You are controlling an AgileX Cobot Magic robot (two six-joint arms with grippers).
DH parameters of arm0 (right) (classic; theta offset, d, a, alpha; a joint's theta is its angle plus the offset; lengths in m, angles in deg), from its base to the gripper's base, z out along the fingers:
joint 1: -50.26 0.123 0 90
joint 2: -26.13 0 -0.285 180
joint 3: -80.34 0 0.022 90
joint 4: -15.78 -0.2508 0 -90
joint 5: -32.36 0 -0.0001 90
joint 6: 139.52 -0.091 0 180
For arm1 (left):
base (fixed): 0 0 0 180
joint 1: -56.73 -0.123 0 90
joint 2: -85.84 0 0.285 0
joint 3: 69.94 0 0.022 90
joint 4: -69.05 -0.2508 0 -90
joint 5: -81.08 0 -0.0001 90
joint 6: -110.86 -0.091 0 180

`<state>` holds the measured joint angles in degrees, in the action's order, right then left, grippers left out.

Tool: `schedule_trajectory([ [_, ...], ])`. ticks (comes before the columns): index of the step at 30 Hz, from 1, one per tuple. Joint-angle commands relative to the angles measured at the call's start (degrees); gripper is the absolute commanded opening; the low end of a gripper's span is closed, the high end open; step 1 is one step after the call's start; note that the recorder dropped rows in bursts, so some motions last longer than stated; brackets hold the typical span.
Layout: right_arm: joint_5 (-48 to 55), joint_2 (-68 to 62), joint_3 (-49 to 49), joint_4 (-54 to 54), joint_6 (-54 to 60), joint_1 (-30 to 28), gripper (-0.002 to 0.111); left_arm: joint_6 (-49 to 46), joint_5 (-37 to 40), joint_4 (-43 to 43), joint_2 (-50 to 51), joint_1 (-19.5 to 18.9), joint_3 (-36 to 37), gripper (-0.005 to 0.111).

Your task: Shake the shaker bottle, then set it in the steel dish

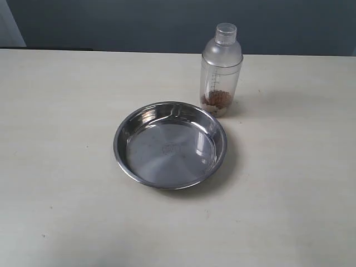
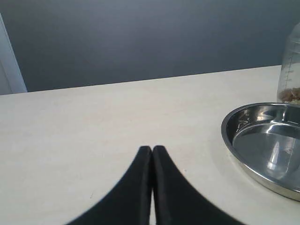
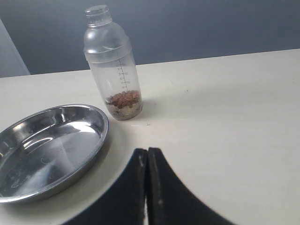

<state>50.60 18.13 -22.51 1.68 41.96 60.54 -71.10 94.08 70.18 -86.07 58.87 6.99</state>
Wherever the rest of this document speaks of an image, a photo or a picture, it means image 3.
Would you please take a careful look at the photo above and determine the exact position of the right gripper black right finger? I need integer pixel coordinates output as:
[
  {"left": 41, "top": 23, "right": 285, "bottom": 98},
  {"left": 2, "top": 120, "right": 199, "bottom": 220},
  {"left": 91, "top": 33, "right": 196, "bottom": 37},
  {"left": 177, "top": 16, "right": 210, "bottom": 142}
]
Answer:
[{"left": 147, "top": 148, "right": 232, "bottom": 225}]

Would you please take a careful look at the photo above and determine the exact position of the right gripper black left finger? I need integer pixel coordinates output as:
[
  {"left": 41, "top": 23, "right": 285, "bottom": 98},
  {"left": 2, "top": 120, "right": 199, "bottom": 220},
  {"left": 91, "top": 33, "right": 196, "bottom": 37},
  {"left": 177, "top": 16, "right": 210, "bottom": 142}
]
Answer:
[{"left": 65, "top": 149, "right": 147, "bottom": 225}]

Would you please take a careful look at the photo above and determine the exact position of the clear plastic shaker bottle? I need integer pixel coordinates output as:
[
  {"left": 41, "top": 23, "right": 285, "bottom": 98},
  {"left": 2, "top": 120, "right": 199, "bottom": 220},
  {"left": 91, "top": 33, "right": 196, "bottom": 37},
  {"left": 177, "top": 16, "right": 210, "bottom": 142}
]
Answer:
[{"left": 83, "top": 5, "right": 143, "bottom": 120}]

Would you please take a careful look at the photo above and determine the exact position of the round stainless steel dish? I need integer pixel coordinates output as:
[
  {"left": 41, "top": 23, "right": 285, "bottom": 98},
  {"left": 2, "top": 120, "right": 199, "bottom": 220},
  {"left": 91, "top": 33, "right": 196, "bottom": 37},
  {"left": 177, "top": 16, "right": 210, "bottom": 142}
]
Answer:
[{"left": 0, "top": 104, "right": 110, "bottom": 204}]

